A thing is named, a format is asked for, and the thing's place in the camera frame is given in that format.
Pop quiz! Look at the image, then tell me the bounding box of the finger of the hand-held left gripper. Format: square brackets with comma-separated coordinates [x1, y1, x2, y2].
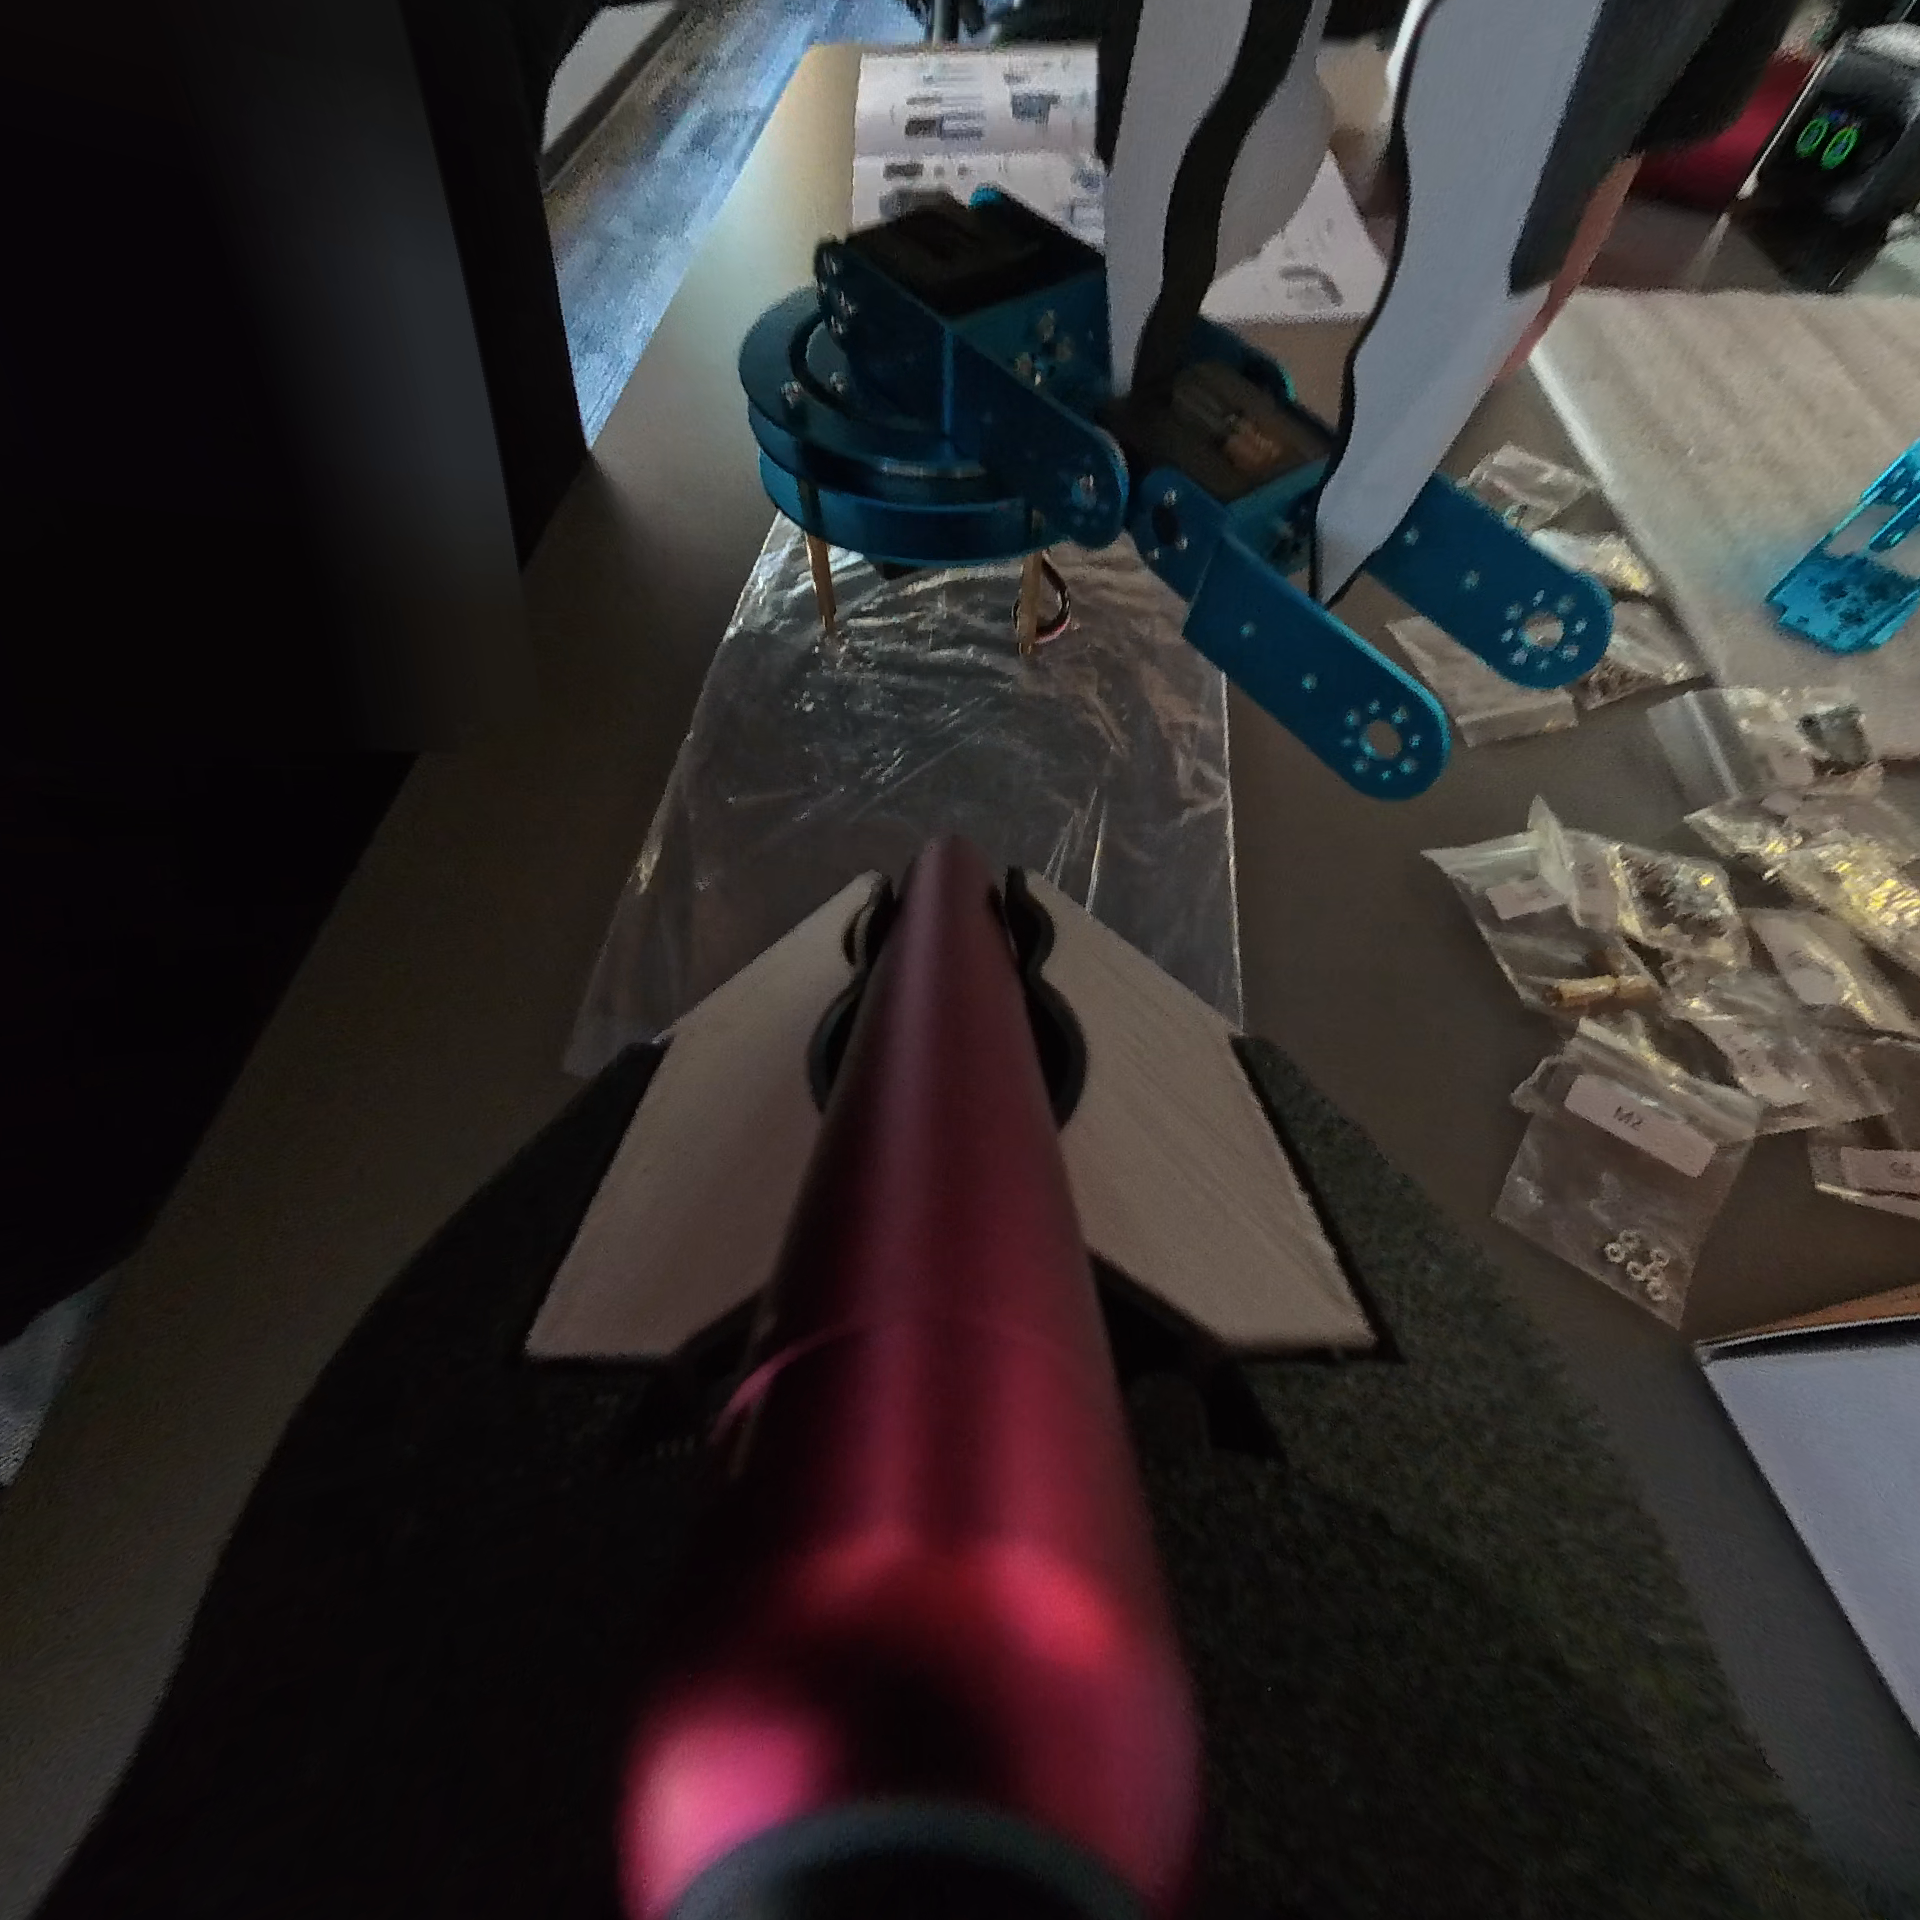
[1311, 0, 1596, 606]
[1100, 0, 1327, 410]

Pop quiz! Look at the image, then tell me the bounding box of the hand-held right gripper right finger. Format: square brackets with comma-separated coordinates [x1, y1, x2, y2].
[1017, 873, 1377, 1362]

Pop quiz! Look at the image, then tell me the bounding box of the grey desk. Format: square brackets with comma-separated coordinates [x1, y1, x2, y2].
[0, 47, 1920, 1920]

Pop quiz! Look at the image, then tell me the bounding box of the white foam sheet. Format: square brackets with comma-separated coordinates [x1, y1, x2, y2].
[1527, 289, 1920, 606]

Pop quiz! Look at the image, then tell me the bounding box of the pile of small screw bags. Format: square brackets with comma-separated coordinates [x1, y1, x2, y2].
[1384, 439, 1920, 1334]

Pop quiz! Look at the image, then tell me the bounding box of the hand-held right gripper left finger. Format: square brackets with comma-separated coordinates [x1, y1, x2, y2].
[521, 873, 883, 1362]

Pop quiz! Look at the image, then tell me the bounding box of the printed instruction sheet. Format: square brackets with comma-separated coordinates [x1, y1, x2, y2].
[848, 47, 1392, 328]

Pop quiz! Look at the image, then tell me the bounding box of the blue toy robot arm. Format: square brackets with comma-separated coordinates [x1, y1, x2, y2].
[737, 181, 1619, 807]

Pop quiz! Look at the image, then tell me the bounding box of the person's left hand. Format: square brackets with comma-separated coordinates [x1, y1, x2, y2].
[1520, 146, 1648, 366]

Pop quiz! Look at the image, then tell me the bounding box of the black device green display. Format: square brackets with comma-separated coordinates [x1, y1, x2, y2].
[1745, 27, 1920, 297]

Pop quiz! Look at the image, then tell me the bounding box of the blue metal bracket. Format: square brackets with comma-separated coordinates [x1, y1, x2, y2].
[1764, 438, 1920, 637]

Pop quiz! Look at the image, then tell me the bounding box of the clear plastic bag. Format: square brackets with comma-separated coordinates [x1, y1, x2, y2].
[562, 511, 1251, 1087]

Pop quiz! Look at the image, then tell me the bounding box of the red cylindrical bottle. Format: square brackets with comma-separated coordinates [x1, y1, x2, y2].
[1631, 123, 1767, 208]

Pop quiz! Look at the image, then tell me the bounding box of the red electric screwdriver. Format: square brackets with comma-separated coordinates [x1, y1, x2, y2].
[621, 838, 1205, 1920]

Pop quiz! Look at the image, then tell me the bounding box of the white orange cardboard box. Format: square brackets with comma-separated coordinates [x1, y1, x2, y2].
[1691, 1281, 1920, 1745]

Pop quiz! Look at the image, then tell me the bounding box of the person's dark clothed body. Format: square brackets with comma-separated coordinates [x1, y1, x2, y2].
[0, 0, 607, 1355]

